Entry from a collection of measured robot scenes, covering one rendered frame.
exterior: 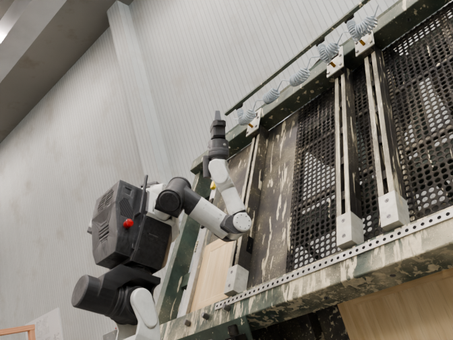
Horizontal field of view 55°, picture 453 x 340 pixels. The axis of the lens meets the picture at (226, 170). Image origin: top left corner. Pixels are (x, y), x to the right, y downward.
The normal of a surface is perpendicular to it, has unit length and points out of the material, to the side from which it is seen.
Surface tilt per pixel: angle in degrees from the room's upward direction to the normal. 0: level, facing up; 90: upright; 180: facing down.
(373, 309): 90
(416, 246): 57
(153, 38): 90
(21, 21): 180
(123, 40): 90
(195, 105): 90
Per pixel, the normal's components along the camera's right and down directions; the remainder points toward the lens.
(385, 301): -0.71, -0.07
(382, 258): -0.74, -0.55
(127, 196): 0.65, -0.45
